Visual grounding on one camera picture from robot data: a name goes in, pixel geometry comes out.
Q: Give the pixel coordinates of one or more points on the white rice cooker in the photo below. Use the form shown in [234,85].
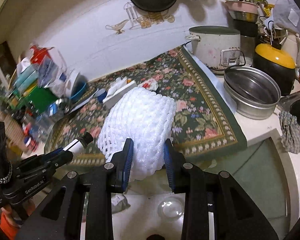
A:
[215,46]

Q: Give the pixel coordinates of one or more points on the blue white plastic bag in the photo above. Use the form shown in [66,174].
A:
[52,77]

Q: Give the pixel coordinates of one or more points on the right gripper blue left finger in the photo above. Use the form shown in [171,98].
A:
[59,216]

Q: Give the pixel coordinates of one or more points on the white foam net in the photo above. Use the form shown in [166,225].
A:
[145,117]

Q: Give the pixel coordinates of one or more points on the floral green table cloth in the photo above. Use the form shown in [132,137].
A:
[204,126]

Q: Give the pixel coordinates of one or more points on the pink utensil holder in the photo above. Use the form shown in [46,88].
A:
[242,6]

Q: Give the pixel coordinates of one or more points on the white flat box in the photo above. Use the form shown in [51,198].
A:
[111,100]

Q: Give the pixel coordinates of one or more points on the white kettle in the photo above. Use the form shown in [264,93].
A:
[292,46]

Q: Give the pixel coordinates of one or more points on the teal tissue packs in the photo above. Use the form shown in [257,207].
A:
[26,78]

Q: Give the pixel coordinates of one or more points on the steel basin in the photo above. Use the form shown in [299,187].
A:
[255,93]

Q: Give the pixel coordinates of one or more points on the blue bowl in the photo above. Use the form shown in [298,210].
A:
[79,91]

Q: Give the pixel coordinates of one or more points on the yellow black pot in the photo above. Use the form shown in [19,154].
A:
[276,63]

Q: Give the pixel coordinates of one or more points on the crumpled red white wrapper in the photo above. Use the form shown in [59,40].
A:
[149,84]

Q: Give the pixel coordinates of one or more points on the white floor bowl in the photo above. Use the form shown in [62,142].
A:
[171,209]

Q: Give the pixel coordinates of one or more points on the white tissue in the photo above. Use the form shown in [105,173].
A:
[116,85]

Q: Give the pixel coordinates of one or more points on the small blue cup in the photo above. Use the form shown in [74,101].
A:
[101,94]

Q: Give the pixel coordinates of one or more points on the grey cloth bag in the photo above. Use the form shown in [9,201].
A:
[286,15]

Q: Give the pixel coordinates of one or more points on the plastic bag on floor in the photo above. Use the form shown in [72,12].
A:
[119,203]

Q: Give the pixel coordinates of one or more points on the white plate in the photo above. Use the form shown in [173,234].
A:
[71,83]

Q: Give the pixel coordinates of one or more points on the left hand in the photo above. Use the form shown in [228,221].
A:
[28,207]

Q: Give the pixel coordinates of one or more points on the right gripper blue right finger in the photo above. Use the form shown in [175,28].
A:
[235,215]

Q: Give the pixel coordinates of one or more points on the green box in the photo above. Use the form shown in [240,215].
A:
[35,100]

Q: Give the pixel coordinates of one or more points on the grey knitted dishcloth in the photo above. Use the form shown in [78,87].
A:
[290,128]

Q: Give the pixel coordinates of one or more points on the orange sleeve forearm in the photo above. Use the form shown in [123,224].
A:
[9,226]

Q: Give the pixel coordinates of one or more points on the black white small bottle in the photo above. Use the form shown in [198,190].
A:
[78,145]

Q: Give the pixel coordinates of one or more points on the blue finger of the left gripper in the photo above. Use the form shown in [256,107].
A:
[53,153]

